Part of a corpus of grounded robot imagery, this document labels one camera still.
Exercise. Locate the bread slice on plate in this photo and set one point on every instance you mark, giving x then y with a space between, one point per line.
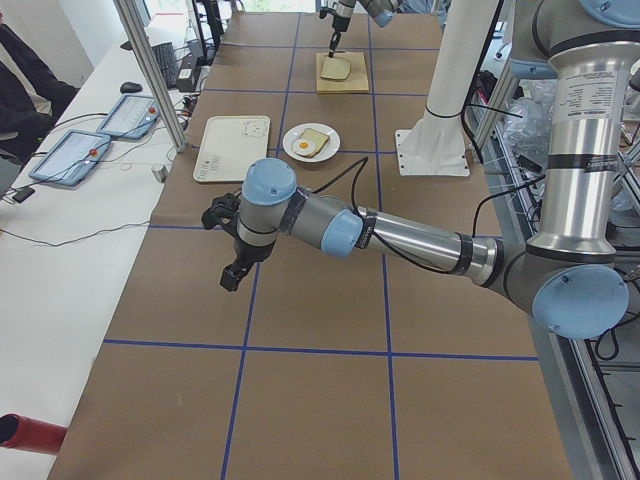
315 136

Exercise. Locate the seated person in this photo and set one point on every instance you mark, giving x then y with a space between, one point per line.
32 98

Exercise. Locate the aluminium frame post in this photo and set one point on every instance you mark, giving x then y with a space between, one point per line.
133 25

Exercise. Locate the blue teach pendant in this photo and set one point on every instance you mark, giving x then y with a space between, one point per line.
72 158
131 118

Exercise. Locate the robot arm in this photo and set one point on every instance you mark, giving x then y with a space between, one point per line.
341 11
564 275

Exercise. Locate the black keyboard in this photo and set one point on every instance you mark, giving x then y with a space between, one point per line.
166 60

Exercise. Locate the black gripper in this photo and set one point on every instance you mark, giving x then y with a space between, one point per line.
340 23
248 252

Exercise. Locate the blue teach pendant far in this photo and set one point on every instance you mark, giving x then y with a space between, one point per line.
131 118

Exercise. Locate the blue teach pendant near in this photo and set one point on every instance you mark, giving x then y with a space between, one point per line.
72 158

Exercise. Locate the black computer mouse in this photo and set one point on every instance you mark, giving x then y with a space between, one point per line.
130 87

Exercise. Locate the fried egg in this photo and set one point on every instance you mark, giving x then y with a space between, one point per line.
303 147

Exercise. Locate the red cylinder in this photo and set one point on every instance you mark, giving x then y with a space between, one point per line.
31 435

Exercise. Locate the wooden cutting board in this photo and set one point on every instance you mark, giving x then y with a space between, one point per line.
357 82

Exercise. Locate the cream bear serving tray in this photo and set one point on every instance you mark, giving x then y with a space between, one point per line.
230 144

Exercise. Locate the small metal cylinder weight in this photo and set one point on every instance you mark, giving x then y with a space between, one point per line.
160 173

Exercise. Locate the white round plate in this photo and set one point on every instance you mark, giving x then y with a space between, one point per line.
329 149

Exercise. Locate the bread slice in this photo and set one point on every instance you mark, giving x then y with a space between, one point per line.
335 68
315 136

